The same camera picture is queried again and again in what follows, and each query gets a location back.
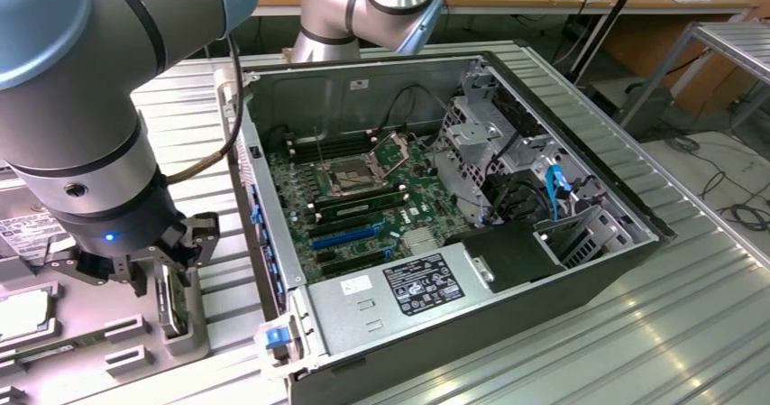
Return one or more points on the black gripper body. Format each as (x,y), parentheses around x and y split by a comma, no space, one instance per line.
(113,238)

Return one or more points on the graphics card with metal bracket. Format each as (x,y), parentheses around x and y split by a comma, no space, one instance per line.
(173,306)

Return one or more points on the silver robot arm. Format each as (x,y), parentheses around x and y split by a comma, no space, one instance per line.
(72,107)

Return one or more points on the silver hard disk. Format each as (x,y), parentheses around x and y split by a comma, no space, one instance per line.
(24,233)

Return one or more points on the grey parts rack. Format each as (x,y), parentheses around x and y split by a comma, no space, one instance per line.
(77,333)

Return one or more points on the silver CPU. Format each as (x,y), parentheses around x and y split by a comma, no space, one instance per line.
(20,310)

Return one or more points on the green RAM stick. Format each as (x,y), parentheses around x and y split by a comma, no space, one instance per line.
(48,348)

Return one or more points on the black expansion slot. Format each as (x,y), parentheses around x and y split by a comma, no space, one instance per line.
(355,259)
(336,230)

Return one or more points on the blue case latch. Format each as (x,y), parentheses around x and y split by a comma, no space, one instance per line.
(276,338)

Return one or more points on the thin metal locking lever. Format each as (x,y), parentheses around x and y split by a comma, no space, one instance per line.
(320,152)

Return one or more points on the CPU socket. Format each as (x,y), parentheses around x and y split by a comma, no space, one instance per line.
(348,177)

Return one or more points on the black RAM slot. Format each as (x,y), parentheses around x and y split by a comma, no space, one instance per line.
(336,149)
(331,141)

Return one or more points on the silver power supply unit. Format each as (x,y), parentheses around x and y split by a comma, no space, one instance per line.
(360,315)

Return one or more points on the silver chipset heatsink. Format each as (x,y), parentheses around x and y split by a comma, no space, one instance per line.
(423,240)

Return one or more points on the metal socket cover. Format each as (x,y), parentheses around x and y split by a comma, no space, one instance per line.
(393,152)

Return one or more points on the green motherboard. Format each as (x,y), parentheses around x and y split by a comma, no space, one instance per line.
(420,197)

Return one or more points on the black plastic shroud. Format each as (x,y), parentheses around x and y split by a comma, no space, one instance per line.
(511,256)

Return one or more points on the black open PC case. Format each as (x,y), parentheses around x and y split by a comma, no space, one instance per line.
(480,342)

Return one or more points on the silver disk bay cage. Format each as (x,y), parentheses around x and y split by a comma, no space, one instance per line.
(480,132)

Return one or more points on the dark grey floor box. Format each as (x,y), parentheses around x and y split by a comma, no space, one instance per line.
(631,100)

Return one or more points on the black tripod pole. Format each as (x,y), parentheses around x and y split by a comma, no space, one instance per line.
(607,17)

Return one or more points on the metal frame table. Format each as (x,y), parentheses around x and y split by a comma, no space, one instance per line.
(739,44)

